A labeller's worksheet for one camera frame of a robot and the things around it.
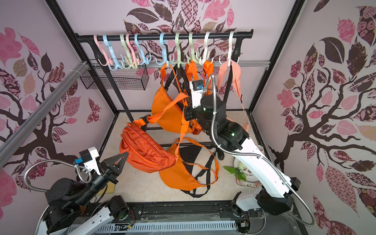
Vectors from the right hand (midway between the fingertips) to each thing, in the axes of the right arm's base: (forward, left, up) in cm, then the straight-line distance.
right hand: (189, 95), depth 57 cm
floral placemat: (-19, -33, -51) cm, 64 cm away
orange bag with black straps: (-10, -2, -50) cm, 51 cm away
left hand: (-19, +24, -14) cm, 33 cm away
